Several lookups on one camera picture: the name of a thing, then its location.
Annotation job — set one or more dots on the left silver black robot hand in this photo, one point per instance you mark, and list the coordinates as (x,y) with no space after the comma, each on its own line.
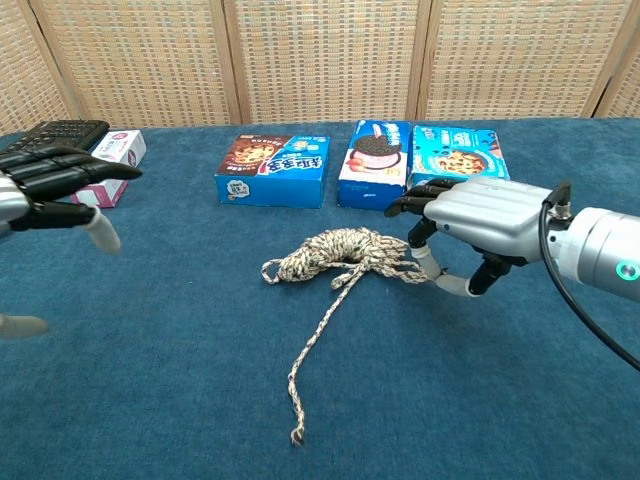
(50,167)

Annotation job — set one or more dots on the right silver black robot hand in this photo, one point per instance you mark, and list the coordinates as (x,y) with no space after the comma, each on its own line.
(490,210)

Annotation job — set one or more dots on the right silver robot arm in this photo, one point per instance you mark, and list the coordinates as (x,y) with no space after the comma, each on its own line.
(600,245)

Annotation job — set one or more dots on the black computer keyboard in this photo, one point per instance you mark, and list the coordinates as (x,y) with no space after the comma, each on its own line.
(65,131)

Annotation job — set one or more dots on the blue chocolate chip cookie box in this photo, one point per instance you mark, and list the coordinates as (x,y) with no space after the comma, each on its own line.
(457,155)

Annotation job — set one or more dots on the white pink toothpaste box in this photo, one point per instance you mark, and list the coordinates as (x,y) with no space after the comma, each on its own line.
(122,145)

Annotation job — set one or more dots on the woven folding screen panel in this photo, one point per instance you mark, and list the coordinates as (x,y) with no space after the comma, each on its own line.
(140,60)
(630,95)
(20,75)
(520,60)
(325,60)

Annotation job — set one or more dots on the blue pink sandwich cookie box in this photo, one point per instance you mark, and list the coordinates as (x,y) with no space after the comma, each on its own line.
(372,160)

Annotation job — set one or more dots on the brown and blue cookie box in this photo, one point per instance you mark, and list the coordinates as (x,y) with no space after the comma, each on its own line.
(272,170)

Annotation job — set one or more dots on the blue table cloth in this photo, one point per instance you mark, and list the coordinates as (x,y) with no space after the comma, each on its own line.
(150,375)

